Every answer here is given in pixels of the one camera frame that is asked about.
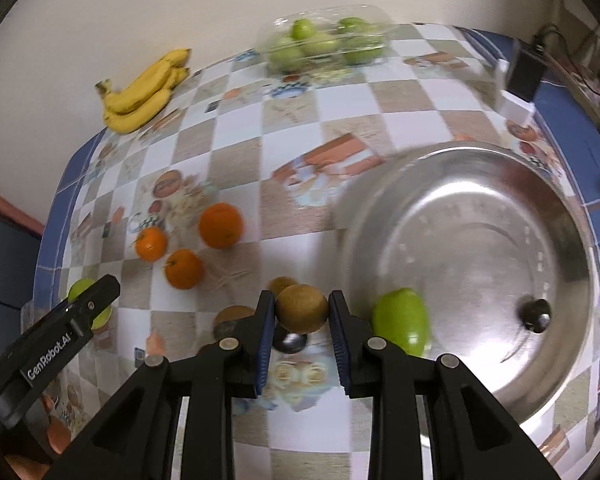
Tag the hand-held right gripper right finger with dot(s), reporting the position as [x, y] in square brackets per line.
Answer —
[339, 341]

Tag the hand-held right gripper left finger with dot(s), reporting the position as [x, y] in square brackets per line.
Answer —
[266, 341]

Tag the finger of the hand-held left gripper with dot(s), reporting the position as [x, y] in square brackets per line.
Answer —
[55, 342]

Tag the brown kiwi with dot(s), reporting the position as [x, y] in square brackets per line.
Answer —
[280, 285]
[301, 307]
[232, 316]

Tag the big green apple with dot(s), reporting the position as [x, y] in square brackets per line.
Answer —
[400, 322]
[80, 287]

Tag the orange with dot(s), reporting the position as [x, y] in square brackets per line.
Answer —
[183, 269]
[221, 225]
[151, 243]

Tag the large metal bowl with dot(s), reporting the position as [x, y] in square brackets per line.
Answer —
[480, 240]

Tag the dark shiny round fruit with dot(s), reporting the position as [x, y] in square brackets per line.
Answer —
[535, 315]
[290, 341]

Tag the reddish-brown board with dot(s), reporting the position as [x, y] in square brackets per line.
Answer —
[5, 208]

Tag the yellow banana bunch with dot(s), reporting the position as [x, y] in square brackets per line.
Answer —
[140, 101]

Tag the clear plastic clamshell container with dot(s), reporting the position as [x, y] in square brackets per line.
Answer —
[330, 62]

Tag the white box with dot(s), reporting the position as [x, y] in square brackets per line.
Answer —
[515, 108]

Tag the pile of packed green apples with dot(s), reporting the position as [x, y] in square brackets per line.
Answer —
[320, 45]

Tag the black box device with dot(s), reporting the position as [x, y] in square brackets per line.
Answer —
[525, 72]

